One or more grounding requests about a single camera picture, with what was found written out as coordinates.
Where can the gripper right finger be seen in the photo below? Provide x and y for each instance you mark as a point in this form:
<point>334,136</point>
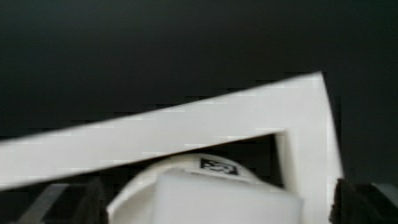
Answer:
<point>364,203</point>

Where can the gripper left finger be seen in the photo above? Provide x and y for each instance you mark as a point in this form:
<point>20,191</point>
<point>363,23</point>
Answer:
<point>69,204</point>

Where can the white stool leg with tag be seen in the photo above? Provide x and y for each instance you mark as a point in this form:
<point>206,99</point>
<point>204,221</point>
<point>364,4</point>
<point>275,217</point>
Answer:
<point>201,200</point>

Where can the white front rail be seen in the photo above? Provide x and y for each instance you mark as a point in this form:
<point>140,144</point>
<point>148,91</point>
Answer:
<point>212,121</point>

